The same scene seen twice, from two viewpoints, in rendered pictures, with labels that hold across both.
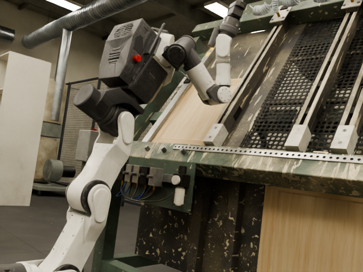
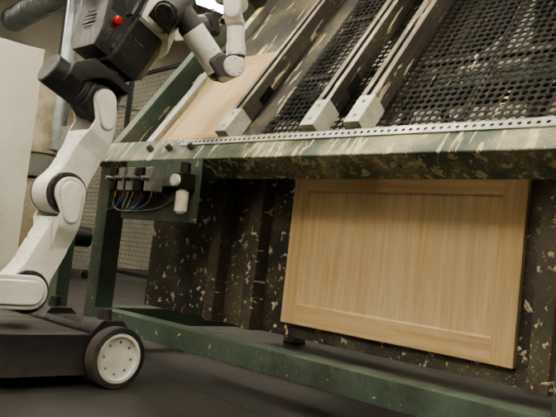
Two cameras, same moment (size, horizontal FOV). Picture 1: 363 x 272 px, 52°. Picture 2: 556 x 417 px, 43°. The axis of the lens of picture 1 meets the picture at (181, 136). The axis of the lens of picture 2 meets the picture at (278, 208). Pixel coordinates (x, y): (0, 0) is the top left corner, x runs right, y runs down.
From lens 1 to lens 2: 0.99 m
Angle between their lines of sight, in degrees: 3
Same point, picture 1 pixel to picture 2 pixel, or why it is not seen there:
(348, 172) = (353, 146)
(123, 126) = (101, 107)
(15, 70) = not seen: outside the picture
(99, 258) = (91, 305)
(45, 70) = (34, 63)
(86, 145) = not seen: hidden behind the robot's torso
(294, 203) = (324, 205)
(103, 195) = (75, 189)
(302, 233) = (332, 242)
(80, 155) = not seen: hidden behind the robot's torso
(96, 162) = (68, 151)
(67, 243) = (31, 246)
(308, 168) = (317, 147)
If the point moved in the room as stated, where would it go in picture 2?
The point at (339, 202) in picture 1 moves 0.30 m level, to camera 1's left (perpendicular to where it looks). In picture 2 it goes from (371, 196) to (281, 187)
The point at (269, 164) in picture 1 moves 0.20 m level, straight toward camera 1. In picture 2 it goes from (280, 149) to (261, 138)
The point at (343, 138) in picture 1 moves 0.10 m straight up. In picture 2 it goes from (359, 109) to (362, 79)
